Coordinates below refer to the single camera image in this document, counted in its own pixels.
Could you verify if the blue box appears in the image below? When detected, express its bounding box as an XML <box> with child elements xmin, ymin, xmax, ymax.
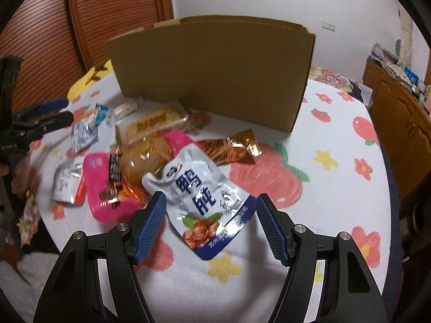
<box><xmin>404</xmin><ymin>67</ymin><xmax>420</xmax><ymax>85</ymax></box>

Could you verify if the small blue candy wrapper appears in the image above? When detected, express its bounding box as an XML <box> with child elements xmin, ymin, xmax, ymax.
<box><xmin>92</xmin><ymin>104</ymin><xmax>109</xmax><ymax>126</ymax></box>

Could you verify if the long biscuit packet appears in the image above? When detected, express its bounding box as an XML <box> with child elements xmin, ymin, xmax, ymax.
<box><xmin>115</xmin><ymin>103</ymin><xmax>203</xmax><ymax>147</ymax></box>

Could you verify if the large silver snack pouch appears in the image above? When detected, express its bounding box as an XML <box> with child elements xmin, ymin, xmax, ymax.
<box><xmin>141</xmin><ymin>145</ymin><xmax>258</xmax><ymax>261</ymax></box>

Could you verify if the wooden slatted wardrobe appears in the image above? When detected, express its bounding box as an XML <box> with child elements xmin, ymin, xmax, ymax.
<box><xmin>0</xmin><ymin>0</ymin><xmax>175</xmax><ymax>108</ymax></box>

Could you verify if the beige patterned curtain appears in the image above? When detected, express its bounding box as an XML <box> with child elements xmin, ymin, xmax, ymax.
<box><xmin>399</xmin><ymin>7</ymin><xmax>415</xmax><ymax>64</ymax></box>

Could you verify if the round bread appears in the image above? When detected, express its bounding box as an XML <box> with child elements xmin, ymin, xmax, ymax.
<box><xmin>119</xmin><ymin>135</ymin><xmax>176</xmax><ymax>186</ymax></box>

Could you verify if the white floral blanket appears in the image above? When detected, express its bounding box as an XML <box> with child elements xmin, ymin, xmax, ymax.
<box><xmin>18</xmin><ymin>59</ymin><xmax>405</xmax><ymax>323</ymax></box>

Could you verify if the person's left hand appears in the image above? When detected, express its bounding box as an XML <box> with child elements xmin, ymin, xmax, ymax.
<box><xmin>0</xmin><ymin>156</ymin><xmax>36</xmax><ymax>206</ymax></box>

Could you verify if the wooden cabinet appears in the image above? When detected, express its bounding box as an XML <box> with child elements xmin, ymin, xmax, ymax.
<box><xmin>363</xmin><ymin>59</ymin><xmax>431</xmax><ymax>202</ymax></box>

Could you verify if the white blue printed packet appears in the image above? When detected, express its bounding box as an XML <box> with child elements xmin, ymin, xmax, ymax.
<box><xmin>72</xmin><ymin>109</ymin><xmax>100</xmax><ymax>154</ymax></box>

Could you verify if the gold brown bar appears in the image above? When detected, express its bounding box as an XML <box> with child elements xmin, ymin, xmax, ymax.
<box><xmin>196</xmin><ymin>128</ymin><xmax>261</xmax><ymax>166</ymax></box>

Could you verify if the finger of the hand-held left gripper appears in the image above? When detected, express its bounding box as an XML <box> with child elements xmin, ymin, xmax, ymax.
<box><xmin>13</xmin><ymin>110</ymin><xmax>75</xmax><ymax>140</ymax></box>
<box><xmin>18</xmin><ymin>97</ymin><xmax>70</xmax><ymax>118</ymax></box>

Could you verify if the small silver red packet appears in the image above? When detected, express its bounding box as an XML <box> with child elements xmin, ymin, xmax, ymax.
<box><xmin>51</xmin><ymin>157</ymin><xmax>89</xmax><ymax>206</ymax></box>

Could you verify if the orange dark snack packet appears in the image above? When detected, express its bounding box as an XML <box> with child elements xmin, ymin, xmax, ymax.
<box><xmin>100</xmin><ymin>153</ymin><xmax>150</xmax><ymax>209</ymax></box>

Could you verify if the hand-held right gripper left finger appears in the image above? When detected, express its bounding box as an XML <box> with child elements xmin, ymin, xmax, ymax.
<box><xmin>33</xmin><ymin>191</ymin><xmax>168</xmax><ymax>323</ymax></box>

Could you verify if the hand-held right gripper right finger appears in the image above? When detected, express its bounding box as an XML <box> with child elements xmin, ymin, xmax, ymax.
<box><xmin>256</xmin><ymin>193</ymin><xmax>399</xmax><ymax>323</ymax></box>

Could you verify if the pink snack packet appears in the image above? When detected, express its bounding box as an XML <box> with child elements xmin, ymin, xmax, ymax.
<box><xmin>162</xmin><ymin>129</ymin><xmax>200</xmax><ymax>159</ymax></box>
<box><xmin>84</xmin><ymin>152</ymin><xmax>149</xmax><ymax>223</ymax></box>

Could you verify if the white nougat candy packet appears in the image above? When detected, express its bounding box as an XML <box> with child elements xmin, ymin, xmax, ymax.
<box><xmin>109</xmin><ymin>100</ymin><xmax>139</xmax><ymax>122</ymax></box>

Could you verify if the white cloth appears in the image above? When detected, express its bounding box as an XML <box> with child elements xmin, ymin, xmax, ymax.
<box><xmin>0</xmin><ymin>251</ymin><xmax>64</xmax><ymax>323</ymax></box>

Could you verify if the brown cardboard box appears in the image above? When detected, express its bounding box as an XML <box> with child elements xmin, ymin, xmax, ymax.
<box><xmin>105</xmin><ymin>15</ymin><xmax>317</xmax><ymax>133</ymax></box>

